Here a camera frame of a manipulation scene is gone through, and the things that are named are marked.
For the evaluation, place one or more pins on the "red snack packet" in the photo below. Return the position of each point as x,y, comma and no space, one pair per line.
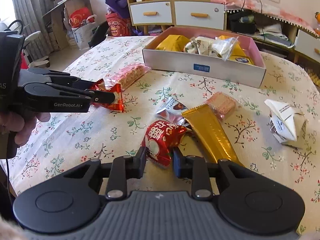
162,135
117,105

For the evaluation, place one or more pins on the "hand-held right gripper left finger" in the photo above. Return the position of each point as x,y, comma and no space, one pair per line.
140,162

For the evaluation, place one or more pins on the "clear pink wafer packet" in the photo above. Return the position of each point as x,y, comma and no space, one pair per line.
221,103

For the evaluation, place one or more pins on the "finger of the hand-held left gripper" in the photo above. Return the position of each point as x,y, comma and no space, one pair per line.
62,78
102,97

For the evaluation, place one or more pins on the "white triangular nut packet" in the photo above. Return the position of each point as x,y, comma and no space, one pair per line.
285,122

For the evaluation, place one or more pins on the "pink label rice cracker packet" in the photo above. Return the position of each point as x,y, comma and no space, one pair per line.
130,73

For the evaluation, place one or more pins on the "white drawer with round sticker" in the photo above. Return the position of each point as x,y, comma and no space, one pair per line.
200,15

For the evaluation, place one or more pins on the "red gift bag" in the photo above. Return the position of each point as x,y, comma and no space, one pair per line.
118,26

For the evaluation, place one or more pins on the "white stool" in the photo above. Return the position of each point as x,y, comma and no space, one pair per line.
37,42

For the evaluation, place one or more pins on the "clear white rice cracker packet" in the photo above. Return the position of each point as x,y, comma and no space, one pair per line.
225,46

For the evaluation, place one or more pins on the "large yellow snack packet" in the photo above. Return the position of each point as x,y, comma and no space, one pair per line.
172,43

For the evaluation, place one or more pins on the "long gold snack packet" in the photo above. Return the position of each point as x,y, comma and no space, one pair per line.
210,130

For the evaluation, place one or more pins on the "black flat bag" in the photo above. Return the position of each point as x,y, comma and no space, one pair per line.
98,35

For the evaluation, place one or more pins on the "small silver snack packet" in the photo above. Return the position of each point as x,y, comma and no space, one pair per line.
172,107

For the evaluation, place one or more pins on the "purple hat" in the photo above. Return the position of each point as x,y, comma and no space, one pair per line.
116,0

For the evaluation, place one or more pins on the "pile of papers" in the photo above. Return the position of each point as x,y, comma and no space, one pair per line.
275,36

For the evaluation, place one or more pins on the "grey curtain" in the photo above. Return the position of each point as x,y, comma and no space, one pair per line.
30,10

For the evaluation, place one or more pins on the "pink lace cloth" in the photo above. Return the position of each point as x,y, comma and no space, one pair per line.
275,12

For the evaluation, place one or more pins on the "yellow packet with blue label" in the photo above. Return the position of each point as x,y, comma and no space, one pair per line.
241,60

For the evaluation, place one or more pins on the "black pouch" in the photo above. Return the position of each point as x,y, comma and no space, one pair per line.
241,23

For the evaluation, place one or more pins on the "person's left hand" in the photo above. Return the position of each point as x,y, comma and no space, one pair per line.
20,127

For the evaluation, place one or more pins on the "pink cardboard box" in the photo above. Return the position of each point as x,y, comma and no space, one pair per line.
175,63

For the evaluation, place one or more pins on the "wooden bookshelf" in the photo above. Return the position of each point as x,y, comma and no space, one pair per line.
62,17

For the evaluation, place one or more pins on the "plain yellow snack packet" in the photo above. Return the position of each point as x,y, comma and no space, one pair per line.
242,50

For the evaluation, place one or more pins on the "white and red shopping bag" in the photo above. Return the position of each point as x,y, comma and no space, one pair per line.
80,30

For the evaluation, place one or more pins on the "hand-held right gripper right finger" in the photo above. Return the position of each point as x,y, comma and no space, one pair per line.
178,165

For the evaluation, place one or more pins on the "wide white cabinet drawer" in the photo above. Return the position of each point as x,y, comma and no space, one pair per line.
308,42

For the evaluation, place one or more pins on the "person's beige fuzzy clothing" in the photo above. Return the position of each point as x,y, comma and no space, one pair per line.
7,230

